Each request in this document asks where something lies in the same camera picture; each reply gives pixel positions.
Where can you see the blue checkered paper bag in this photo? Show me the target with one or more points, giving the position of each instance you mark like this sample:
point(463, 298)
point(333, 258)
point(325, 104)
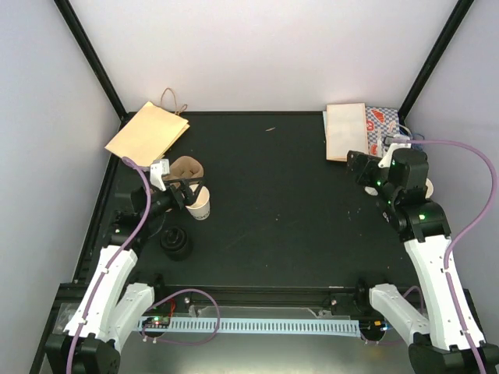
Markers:
point(360, 128)

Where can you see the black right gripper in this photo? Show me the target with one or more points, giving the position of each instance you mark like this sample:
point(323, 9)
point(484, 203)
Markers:
point(359, 157)

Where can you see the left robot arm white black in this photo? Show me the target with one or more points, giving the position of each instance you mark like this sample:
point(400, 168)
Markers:
point(92, 340)

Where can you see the black frame post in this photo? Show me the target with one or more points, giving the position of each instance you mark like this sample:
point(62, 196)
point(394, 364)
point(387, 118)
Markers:
point(444, 38)
point(79, 34)

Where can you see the right black frame post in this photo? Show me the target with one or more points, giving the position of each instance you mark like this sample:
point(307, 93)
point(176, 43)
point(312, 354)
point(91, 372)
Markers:
point(444, 38)

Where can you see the small electronics board right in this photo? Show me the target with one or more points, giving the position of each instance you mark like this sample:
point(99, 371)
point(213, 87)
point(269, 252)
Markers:
point(372, 329)

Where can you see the left black frame post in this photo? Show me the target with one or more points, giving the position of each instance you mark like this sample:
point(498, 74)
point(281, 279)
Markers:
point(79, 34)

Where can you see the light blue paper bag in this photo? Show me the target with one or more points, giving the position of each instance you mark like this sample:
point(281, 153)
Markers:
point(324, 113)

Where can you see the white paper coffee cup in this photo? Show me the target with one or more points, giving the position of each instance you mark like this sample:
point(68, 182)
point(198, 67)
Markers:
point(201, 209)

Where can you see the stack of black lids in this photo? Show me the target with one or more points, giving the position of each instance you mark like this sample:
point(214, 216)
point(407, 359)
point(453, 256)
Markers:
point(176, 243)

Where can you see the stack of paper cups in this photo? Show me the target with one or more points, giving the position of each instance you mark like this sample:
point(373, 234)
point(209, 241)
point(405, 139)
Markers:
point(429, 188)

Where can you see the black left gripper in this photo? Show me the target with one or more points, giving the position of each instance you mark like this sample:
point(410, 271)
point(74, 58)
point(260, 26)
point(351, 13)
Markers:
point(188, 197)

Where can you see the small electronics board left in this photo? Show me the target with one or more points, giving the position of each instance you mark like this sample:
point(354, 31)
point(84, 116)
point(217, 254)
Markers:
point(155, 323)

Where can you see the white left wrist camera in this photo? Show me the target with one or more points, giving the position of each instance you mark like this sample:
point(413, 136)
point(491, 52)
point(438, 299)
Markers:
point(159, 169)

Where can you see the brown cardboard cup carrier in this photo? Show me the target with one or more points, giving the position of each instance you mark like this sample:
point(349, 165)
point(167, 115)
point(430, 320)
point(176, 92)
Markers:
point(183, 167)

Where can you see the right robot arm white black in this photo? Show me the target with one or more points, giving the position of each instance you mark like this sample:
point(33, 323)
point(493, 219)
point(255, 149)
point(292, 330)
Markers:
point(446, 338)

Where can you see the light blue slotted cable duct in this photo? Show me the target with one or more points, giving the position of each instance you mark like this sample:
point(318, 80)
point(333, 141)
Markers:
point(323, 327)

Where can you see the brown kraft paper bag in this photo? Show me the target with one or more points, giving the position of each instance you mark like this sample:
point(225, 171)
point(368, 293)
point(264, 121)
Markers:
point(148, 135)

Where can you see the small electronics board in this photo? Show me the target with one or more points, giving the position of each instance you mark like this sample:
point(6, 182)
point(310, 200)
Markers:
point(155, 323)
point(372, 329)

